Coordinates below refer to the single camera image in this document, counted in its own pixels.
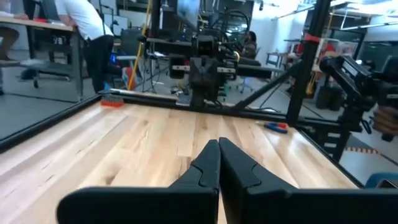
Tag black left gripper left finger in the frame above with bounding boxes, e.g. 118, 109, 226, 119
57, 139, 221, 224

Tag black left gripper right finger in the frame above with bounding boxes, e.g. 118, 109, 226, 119
218, 137, 398, 224

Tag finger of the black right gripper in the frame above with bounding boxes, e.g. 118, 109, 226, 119
203, 57, 219, 94
189, 57, 205, 94

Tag black office chair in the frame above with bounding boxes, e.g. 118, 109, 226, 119
114, 27, 149, 85

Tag red screwdriver bit set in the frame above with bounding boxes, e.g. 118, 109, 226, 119
100, 95, 125, 108

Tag red and blue pliers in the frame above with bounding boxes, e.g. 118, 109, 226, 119
254, 120, 289, 135

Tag wooden top desk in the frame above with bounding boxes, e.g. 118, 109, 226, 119
0, 16, 84, 101

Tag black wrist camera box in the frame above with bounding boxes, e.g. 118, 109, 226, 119
197, 34, 216, 58

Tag black aluminium table frame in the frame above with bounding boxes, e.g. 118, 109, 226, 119
0, 0, 368, 187

